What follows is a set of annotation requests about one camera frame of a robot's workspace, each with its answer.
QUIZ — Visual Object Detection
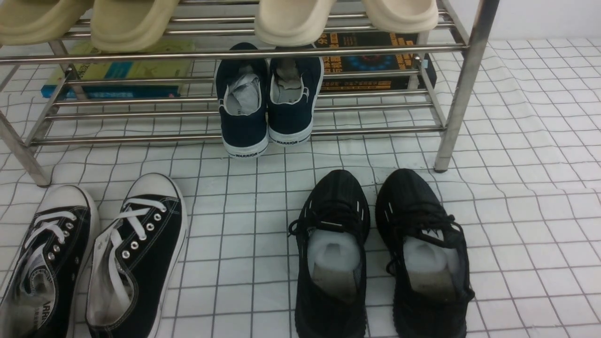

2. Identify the black canvas sneaker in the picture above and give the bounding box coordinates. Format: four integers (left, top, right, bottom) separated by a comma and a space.
85, 173, 189, 338
1, 185, 100, 338

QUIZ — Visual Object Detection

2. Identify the silver metal shoe rack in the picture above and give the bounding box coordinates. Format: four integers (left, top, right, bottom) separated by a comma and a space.
1, 0, 499, 187

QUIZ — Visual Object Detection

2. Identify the black knit sneaker left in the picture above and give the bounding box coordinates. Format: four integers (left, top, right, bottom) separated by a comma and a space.
288, 169, 370, 338

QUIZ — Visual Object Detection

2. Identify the black knit sneaker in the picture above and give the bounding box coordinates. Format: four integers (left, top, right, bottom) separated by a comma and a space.
375, 169, 475, 338
288, 169, 370, 338

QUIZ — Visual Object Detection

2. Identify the navy slip-on shoe right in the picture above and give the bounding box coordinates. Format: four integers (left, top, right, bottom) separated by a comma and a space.
268, 56, 324, 147

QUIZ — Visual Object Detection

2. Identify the navy slip-on shoe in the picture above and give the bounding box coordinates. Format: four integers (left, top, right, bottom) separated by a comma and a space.
268, 56, 324, 147
214, 58, 269, 159

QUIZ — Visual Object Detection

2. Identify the navy slip-on shoe left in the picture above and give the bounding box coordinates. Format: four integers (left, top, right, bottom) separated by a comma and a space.
214, 58, 269, 159

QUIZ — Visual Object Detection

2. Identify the black orange printed box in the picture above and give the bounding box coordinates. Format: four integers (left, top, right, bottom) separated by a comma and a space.
314, 31, 418, 92

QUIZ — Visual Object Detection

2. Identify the cream slipper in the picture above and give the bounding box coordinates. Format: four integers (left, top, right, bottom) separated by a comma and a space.
254, 0, 336, 47
362, 0, 439, 33

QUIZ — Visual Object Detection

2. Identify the black knit sneaker right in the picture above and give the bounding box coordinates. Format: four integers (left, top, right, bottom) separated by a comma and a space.
375, 169, 475, 338

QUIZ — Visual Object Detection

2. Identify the cream slipper far right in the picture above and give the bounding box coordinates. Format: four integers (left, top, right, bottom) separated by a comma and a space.
362, 0, 439, 33

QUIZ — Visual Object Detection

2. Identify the white grid-pattern floor cloth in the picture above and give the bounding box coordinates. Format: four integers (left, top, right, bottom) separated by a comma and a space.
0, 38, 601, 338

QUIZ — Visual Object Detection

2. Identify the beige slipper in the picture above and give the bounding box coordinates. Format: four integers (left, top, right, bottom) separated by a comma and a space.
0, 0, 94, 46
90, 0, 179, 52

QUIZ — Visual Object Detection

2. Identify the green blue flat box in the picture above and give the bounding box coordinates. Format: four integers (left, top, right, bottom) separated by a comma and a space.
41, 38, 195, 99

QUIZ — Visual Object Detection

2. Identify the beige slipper far left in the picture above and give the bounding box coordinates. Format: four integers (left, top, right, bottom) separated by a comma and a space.
0, 0, 94, 46

